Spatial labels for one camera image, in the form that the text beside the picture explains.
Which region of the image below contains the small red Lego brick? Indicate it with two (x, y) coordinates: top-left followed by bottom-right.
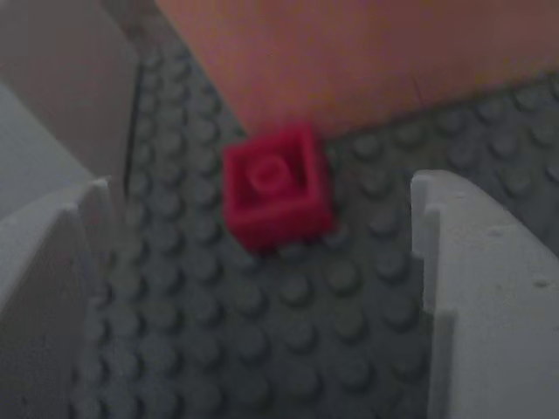
(221, 121), (337, 254)

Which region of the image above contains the white box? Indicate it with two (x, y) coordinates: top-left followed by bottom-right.
(0, 0), (140, 223)

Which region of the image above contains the grey studded Lego baseplate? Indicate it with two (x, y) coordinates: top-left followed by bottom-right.
(65, 12), (559, 419)

